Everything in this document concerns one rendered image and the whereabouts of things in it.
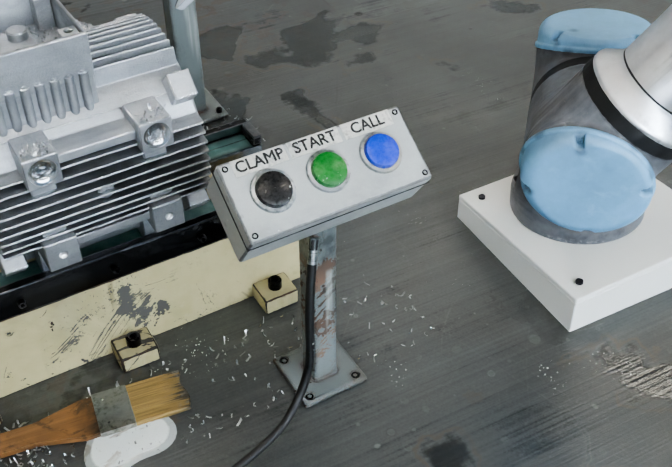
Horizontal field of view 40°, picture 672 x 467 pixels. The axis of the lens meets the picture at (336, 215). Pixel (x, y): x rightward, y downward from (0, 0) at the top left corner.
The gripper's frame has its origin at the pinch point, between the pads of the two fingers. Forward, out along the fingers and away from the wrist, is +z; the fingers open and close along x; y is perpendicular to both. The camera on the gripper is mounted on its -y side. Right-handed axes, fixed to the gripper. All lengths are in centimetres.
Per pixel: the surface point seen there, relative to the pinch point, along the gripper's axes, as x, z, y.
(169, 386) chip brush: 9.0, 36.0, -10.0
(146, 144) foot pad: 3.8, 13.1, -0.3
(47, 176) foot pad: 3.9, 17.4, 7.2
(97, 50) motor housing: -4.8, 9.0, 2.6
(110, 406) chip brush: 8.5, 38.8, -4.9
